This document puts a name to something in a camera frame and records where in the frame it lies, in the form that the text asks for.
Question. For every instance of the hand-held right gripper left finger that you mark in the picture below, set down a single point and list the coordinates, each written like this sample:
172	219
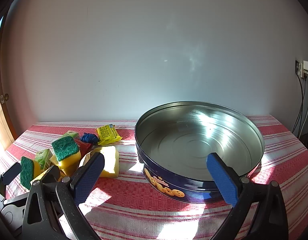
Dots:
87	177

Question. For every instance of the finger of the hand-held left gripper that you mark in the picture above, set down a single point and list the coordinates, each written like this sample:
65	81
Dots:
11	173
50	175

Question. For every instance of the wall socket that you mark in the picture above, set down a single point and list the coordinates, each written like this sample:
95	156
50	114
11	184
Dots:
298	67

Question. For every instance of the large yellow sponge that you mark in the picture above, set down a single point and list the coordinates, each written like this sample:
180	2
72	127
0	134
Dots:
110	160

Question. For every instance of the green and yellow scouring sponge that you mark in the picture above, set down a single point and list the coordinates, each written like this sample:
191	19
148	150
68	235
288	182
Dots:
27	171
65	147

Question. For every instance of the blue knotted cloth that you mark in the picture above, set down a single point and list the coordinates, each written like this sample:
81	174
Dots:
89	138

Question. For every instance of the wooden door frame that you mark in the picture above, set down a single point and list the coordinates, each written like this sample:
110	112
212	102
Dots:
3	120

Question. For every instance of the large yellow snack packet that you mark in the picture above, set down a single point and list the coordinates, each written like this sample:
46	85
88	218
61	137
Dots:
107	133

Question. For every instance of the red snack packet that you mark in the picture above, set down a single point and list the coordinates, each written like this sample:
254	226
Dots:
84	145

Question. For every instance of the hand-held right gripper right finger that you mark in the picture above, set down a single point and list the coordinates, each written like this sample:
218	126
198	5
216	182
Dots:
222	182

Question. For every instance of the red striped tablecloth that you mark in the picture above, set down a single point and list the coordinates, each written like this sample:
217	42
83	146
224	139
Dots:
144	212

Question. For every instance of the white charger plug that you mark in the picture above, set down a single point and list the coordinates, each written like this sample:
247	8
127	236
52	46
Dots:
307	65

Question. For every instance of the round blue cookie tin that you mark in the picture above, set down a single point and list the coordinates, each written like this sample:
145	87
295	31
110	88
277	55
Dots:
189	142

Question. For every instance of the green tissue packet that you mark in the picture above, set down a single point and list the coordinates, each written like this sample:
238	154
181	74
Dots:
43	158
71	134

